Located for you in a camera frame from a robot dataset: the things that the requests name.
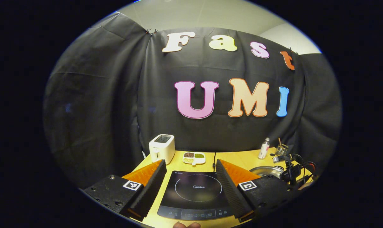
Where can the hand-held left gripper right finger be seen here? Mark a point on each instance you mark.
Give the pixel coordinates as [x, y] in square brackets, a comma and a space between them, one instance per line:
[231, 193]

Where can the black induction cooktop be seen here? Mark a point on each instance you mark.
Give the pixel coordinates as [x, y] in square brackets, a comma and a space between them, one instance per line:
[194, 190]

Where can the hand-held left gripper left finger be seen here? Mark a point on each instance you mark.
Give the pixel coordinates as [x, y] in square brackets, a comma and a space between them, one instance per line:
[153, 190]

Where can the clear plastic bottle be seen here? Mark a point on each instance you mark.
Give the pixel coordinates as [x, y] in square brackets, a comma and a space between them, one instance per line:
[263, 148]

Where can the black backdrop cloth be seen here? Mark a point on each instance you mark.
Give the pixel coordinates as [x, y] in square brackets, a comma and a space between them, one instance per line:
[93, 104]

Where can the white divided bean plate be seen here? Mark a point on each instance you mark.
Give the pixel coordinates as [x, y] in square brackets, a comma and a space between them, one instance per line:
[194, 157]

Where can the glass cup with stick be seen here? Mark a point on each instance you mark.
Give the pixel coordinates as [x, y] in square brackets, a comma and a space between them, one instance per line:
[282, 148]

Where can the stainless steel pot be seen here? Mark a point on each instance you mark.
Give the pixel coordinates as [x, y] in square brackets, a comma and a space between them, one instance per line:
[267, 171]

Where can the white toaster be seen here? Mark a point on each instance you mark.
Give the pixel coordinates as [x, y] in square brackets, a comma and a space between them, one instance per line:
[161, 148]

